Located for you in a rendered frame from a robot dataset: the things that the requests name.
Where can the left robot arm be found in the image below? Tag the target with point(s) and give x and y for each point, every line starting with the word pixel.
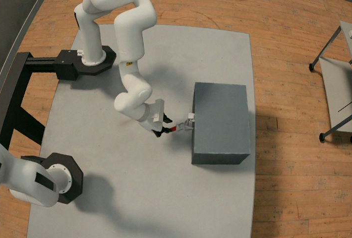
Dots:
pixel 128 28

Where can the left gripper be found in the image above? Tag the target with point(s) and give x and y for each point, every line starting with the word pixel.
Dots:
pixel 155 128

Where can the dark grey rectangular case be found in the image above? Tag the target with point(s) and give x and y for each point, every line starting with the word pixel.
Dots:
pixel 220 124

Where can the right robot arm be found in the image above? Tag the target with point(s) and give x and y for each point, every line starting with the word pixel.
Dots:
pixel 30 182

